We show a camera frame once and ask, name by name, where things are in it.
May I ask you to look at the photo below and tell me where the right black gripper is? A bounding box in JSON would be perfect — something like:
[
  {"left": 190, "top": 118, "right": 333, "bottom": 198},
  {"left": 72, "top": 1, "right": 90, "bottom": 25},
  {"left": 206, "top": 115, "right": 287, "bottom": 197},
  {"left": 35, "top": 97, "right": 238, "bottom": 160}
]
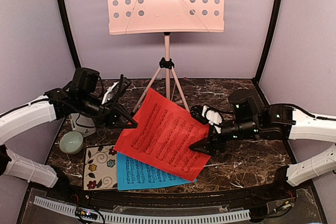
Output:
[{"left": 188, "top": 118, "right": 260, "bottom": 157}]

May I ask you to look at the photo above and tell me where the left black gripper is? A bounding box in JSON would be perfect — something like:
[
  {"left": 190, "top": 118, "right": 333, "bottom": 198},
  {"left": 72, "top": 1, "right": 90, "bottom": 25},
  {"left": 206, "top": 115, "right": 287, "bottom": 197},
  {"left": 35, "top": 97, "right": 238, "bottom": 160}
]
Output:
[{"left": 79, "top": 91, "right": 138, "bottom": 129}]

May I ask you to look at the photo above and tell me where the red sheet music paper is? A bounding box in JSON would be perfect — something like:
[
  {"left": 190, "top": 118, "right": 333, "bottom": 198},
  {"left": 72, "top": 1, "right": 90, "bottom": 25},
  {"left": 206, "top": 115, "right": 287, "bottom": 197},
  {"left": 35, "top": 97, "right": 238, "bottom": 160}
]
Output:
[{"left": 114, "top": 89, "right": 210, "bottom": 182}]

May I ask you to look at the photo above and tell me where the blue sheet music paper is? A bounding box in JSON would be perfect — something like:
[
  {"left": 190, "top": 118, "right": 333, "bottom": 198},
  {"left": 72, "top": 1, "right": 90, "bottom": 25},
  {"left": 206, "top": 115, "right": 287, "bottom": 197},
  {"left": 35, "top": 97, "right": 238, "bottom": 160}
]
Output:
[{"left": 117, "top": 153, "right": 191, "bottom": 190}]

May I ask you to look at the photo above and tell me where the pink music stand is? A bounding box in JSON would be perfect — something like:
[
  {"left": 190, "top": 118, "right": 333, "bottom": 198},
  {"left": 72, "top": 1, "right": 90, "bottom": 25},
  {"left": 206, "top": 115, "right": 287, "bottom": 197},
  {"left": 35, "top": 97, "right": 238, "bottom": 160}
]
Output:
[{"left": 108, "top": 0, "right": 225, "bottom": 109}]

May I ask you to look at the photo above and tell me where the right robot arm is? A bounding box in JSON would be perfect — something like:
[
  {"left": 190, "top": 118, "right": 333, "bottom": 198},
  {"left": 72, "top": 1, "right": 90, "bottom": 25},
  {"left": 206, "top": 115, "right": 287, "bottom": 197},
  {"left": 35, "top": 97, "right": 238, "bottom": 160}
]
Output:
[{"left": 190, "top": 89, "right": 335, "bottom": 200}]

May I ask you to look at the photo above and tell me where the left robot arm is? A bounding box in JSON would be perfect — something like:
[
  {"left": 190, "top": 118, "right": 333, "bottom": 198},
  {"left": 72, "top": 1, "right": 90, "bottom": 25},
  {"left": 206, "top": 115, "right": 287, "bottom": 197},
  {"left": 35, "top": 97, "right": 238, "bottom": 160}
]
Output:
[{"left": 1, "top": 68, "right": 138, "bottom": 201}]

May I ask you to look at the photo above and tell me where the white metronome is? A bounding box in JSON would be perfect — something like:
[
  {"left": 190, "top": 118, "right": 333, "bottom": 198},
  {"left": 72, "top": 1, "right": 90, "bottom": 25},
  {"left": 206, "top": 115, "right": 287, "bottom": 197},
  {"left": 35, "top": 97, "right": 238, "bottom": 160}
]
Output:
[{"left": 69, "top": 113, "right": 96, "bottom": 137}]

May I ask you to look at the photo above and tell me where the floral square plate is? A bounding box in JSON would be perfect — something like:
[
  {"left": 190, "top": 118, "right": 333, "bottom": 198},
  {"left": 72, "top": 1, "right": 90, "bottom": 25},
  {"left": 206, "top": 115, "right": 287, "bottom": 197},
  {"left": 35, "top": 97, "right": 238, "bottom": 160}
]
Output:
[{"left": 82, "top": 145, "right": 118, "bottom": 191}]

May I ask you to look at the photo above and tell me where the pale green bowl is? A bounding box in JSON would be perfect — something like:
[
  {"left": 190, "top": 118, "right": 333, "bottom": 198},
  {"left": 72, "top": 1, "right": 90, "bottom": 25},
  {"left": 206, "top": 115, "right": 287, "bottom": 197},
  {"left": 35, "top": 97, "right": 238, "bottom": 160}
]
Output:
[{"left": 59, "top": 131, "right": 83, "bottom": 155}]

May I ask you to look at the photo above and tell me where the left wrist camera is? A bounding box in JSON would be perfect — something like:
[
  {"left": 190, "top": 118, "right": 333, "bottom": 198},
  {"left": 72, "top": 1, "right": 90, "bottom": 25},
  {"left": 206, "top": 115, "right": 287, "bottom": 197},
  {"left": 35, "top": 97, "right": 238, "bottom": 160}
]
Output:
[{"left": 101, "top": 74, "right": 131, "bottom": 110}]

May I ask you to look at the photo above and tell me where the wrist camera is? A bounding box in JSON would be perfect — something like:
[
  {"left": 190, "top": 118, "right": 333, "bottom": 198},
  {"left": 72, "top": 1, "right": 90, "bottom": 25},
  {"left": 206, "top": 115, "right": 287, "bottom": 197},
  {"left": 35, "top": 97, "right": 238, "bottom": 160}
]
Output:
[
  {"left": 190, "top": 105, "right": 223, "bottom": 126},
  {"left": 101, "top": 74, "right": 131, "bottom": 110}
]

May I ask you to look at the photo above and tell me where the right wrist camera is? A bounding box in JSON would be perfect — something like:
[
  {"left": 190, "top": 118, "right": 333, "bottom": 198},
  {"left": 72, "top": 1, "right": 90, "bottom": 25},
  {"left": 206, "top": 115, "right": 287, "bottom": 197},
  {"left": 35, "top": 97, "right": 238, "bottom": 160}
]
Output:
[{"left": 190, "top": 105, "right": 223, "bottom": 126}]

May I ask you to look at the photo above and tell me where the grey slotted cable duct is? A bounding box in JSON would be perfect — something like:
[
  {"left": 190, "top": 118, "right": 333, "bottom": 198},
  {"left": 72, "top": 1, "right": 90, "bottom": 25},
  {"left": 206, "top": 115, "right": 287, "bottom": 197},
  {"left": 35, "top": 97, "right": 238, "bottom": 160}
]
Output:
[{"left": 33, "top": 196, "right": 251, "bottom": 223}]

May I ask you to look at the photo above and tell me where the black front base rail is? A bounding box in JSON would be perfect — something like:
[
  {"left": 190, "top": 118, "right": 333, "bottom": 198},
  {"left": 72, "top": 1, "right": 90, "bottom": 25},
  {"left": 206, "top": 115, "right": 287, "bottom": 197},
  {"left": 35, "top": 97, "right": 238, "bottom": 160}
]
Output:
[{"left": 17, "top": 182, "right": 327, "bottom": 223}]

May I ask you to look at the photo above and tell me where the left black frame post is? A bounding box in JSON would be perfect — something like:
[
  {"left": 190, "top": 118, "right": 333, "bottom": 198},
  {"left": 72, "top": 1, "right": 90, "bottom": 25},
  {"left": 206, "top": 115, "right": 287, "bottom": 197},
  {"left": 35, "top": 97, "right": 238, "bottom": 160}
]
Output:
[{"left": 57, "top": 0, "right": 81, "bottom": 70}]

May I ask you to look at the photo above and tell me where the black frame post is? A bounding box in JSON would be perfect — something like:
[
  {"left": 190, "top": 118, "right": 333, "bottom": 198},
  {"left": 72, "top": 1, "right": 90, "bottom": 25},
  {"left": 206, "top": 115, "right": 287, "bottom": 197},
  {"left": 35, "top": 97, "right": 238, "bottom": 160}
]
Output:
[
  {"left": 57, "top": 0, "right": 81, "bottom": 70},
  {"left": 254, "top": 0, "right": 281, "bottom": 84}
]

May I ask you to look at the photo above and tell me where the right black frame post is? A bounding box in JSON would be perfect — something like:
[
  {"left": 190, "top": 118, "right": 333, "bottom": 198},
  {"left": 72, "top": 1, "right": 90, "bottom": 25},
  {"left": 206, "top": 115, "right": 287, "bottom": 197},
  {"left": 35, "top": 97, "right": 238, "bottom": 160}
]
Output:
[{"left": 254, "top": 0, "right": 281, "bottom": 84}]

